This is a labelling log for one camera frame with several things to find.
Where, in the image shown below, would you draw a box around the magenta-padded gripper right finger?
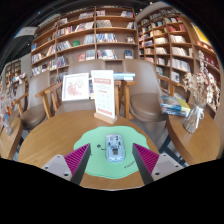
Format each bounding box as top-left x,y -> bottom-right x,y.
131,143 -> 184,186

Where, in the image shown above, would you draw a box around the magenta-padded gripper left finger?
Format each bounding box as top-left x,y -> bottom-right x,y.
41,143 -> 92,186

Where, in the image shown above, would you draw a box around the translucent light-blue computer mouse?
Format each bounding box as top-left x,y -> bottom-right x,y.
104,133 -> 127,163

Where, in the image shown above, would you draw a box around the green smiley-face mouse pad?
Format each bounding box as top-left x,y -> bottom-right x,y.
73,125 -> 150,180

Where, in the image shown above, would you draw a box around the round side table, beige flowers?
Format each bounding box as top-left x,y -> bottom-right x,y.
165,109 -> 222,167

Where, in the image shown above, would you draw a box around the brown armchair holding framed picture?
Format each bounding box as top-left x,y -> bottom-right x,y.
34,59 -> 132,119

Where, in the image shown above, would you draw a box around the brown armchair holding book pile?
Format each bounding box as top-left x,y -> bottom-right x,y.
119,59 -> 183,123

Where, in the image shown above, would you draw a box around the pile of colourful books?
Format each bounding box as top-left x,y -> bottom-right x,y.
159,93 -> 192,118

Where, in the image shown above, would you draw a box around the brown wooden-armed armchair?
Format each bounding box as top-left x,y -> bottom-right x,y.
13,71 -> 51,131

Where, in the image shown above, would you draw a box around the glass vase with beige flowers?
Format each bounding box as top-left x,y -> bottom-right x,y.
181,49 -> 221,134

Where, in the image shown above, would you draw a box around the white sign on wooden base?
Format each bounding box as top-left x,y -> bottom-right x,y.
90,69 -> 118,125

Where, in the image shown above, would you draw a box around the white framed floral picture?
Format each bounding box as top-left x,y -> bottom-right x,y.
61,72 -> 90,102

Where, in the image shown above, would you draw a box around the dark blue book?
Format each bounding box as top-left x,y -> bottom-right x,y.
88,78 -> 95,100

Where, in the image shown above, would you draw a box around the light-blue stack of books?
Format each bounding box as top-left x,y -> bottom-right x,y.
113,71 -> 136,82

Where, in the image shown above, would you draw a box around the distant wooden bookshelf unit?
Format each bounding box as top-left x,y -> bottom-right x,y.
3,59 -> 28,91

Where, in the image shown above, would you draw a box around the tall curved wooden bookshelf unit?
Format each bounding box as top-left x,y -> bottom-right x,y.
136,7 -> 224,114

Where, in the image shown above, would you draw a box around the white hanging ceiling sign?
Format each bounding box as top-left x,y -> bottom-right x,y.
14,25 -> 39,38

